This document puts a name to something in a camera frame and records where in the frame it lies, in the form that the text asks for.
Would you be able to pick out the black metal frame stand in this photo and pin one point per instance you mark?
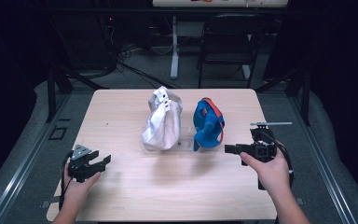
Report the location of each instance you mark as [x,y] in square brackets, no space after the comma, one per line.
[306,99]
[51,93]

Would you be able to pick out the black folding chair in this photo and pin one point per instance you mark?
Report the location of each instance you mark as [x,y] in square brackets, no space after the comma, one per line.
[227,49]

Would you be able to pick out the person's right hand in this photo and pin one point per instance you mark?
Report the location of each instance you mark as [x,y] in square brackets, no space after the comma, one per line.
[273,177]

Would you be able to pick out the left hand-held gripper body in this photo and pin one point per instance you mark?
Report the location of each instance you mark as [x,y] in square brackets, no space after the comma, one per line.
[80,169]

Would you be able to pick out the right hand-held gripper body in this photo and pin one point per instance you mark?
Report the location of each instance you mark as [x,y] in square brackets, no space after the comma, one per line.
[262,149]

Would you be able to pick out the white desk leg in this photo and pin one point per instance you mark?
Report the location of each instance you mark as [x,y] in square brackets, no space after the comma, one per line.
[246,71]
[174,59]

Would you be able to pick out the blue and orange cap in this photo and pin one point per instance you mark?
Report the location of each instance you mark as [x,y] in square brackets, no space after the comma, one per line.
[208,127]

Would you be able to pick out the white cap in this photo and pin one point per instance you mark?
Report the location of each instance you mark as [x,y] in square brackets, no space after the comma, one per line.
[163,124]

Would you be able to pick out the aluminium floor rail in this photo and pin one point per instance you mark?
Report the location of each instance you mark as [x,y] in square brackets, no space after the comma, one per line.
[28,158]
[323,165]

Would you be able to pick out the person's left hand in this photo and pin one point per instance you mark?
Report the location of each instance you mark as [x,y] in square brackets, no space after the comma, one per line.
[76,194]

